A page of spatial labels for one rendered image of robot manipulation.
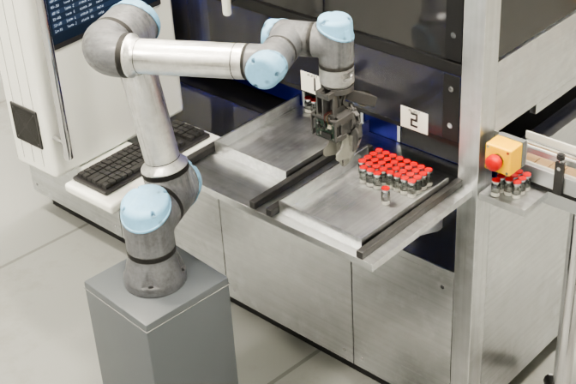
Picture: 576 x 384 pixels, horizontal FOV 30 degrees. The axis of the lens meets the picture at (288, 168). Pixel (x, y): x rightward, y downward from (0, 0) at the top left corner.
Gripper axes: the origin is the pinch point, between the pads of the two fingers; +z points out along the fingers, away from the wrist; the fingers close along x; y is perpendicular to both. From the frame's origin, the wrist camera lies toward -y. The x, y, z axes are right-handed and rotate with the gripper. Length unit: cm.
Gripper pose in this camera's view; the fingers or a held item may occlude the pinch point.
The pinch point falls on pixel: (345, 159)
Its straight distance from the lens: 241.8
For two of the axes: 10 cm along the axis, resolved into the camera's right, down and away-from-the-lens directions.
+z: 0.5, 8.6, 5.2
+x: 7.4, 3.1, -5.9
